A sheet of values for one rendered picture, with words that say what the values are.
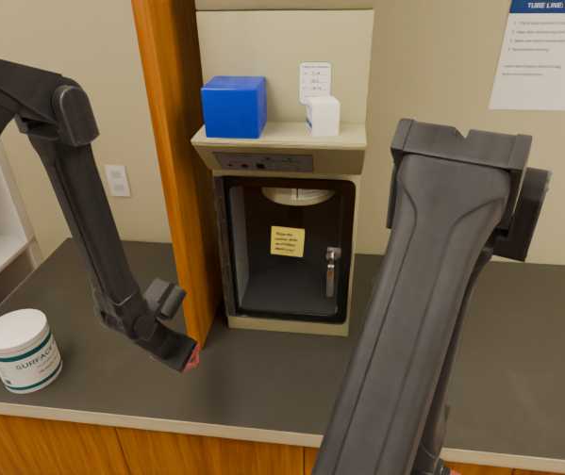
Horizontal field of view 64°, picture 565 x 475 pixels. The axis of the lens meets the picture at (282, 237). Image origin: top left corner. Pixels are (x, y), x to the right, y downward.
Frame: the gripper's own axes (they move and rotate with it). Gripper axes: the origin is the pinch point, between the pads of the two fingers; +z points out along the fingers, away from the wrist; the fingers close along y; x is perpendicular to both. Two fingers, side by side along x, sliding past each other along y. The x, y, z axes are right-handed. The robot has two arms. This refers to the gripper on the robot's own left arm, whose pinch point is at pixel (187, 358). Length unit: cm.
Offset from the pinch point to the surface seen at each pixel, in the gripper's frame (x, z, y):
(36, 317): 6.8, -7.8, 36.6
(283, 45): -54, -38, -8
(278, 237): -32.4, -3.3, -7.7
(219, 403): 5.1, 10.2, -6.8
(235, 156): -35.5, -26.9, -3.8
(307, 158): -40.3, -24.3, -16.8
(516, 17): -107, -8, -41
